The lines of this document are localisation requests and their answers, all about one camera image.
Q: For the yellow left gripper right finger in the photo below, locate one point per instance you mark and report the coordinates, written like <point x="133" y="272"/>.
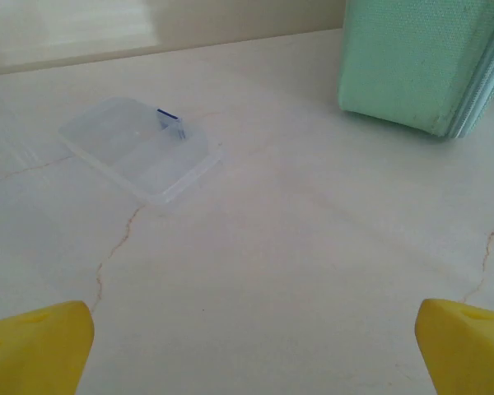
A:
<point x="469" y="354"/>

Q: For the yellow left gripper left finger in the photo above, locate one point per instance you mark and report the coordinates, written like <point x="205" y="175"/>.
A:
<point x="33" y="354"/>

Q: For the clear plastic box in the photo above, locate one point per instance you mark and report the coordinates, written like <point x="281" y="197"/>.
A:
<point x="123" y="140"/>

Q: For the mint green fabric case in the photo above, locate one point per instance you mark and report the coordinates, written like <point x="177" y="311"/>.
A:
<point x="403" y="57"/>

